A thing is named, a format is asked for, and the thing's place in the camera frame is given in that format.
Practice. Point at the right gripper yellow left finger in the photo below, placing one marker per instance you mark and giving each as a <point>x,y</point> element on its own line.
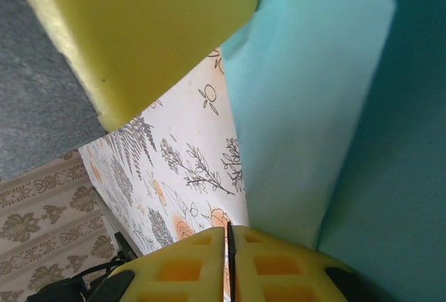
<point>181,274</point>

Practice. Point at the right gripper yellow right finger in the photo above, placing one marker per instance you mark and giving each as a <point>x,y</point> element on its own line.
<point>278,274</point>

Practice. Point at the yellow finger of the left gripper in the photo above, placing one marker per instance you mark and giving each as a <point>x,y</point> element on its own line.
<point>157,30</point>

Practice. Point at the light blue cloth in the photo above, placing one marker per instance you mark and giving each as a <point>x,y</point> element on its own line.
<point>296,106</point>

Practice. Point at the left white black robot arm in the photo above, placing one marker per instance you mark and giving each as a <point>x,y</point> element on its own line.
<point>55,291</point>

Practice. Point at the aluminium table side rail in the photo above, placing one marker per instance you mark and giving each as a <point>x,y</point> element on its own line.
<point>108,215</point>

